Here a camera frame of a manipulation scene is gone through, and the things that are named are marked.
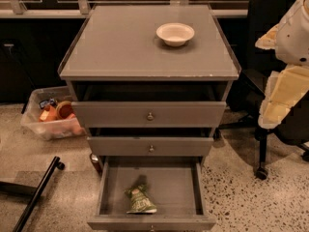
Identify grey top drawer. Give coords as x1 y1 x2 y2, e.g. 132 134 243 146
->
70 82 228 130

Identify orange items in bin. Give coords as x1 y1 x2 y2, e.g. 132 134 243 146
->
39 101 84 135

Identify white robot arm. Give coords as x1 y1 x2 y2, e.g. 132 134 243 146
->
255 0 309 130

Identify grey bottom drawer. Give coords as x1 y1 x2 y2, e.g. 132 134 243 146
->
88 157 215 232

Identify red can behind cabinet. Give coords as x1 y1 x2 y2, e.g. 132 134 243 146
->
90 154 102 174

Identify clear plastic storage bin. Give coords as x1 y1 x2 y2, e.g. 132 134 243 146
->
21 86 85 140

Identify black office chair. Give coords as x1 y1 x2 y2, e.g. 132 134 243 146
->
227 0 309 180

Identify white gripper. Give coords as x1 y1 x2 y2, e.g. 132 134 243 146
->
255 0 309 130

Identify black metal stand leg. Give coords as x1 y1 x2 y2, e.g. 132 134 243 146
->
0 157 65 232

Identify grey drawer cabinet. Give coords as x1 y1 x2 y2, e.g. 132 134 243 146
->
57 4 242 232

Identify grey middle drawer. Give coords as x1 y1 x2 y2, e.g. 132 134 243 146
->
88 128 213 157

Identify blue snack pack in bin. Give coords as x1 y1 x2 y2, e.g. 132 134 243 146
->
39 99 57 109

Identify green jalapeno chip bag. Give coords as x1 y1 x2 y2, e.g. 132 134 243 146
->
125 184 157 214

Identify grey drawer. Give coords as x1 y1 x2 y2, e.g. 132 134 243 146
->
88 128 213 157
88 157 215 232
70 82 228 130

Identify white paper bowl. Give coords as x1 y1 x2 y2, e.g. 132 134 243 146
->
156 23 195 47

